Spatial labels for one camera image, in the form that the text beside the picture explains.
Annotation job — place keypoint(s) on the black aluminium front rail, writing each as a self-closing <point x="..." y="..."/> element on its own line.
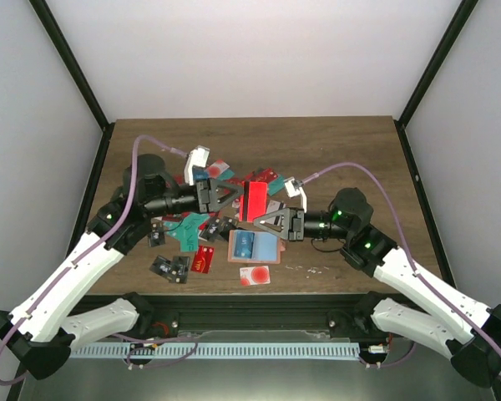
<point x="340" y="316"/>

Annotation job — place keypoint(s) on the white red circle card front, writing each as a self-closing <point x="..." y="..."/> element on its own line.
<point x="255" y="275"/>

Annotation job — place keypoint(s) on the light blue slotted cable duct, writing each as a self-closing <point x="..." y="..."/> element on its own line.
<point x="211" y="351"/>

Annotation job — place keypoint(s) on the black frame right post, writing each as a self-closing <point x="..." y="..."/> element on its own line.
<point x="445" y="44"/>

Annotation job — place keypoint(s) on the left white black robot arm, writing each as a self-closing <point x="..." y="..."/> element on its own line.
<point x="41" y="332"/>

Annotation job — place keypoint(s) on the white red circle card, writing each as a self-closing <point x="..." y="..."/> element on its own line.
<point x="255" y="275"/>
<point x="216" y="169"/>

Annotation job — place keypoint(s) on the black cards front left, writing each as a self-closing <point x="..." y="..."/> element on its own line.
<point x="175" y="270"/>

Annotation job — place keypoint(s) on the black frame post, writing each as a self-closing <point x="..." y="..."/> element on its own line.
<point x="60" y="43"/>
<point x="445" y="44"/>

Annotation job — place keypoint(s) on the wrist white camera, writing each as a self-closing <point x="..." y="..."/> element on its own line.
<point x="196" y="158"/>
<point x="295" y="189"/>

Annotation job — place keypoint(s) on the black cards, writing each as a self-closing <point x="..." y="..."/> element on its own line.
<point x="175" y="270"/>
<point x="218" y="229"/>

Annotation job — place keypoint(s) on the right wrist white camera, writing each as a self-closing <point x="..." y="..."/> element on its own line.
<point x="295" y="189"/>

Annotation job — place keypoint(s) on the pink leather card holder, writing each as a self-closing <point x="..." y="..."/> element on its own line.
<point x="267" y="249"/>

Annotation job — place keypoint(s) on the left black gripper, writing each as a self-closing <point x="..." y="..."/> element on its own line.
<point x="208" y="200"/>

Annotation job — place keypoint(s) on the red card far right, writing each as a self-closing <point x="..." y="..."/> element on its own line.
<point x="264" y="175"/>

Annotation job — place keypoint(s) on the red vip card front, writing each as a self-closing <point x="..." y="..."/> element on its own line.
<point x="202" y="260"/>

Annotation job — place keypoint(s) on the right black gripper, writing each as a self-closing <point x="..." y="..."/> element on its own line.
<point x="292" y="218"/>

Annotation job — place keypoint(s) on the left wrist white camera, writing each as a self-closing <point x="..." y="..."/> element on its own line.
<point x="196" y="158"/>

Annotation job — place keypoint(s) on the black frame left post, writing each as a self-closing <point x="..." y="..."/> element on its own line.
<point x="60" y="43"/>

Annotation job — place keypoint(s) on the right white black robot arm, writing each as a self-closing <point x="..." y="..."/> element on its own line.
<point x="465" y="331"/>

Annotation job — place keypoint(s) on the blue card front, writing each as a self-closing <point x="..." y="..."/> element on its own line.
<point x="243" y="244"/>

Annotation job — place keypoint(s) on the teal cards centre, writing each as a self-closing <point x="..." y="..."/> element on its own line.
<point x="186" y="232"/>

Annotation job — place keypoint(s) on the teal card far right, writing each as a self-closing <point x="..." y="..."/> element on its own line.
<point x="276" y="185"/>

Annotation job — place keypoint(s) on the red card black stripe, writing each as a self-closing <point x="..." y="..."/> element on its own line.
<point x="253" y="202"/>

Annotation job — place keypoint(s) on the black cards centre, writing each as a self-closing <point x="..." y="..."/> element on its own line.
<point x="218" y="229"/>

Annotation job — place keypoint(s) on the white card black stripe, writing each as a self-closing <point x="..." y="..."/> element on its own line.
<point x="275" y="205"/>

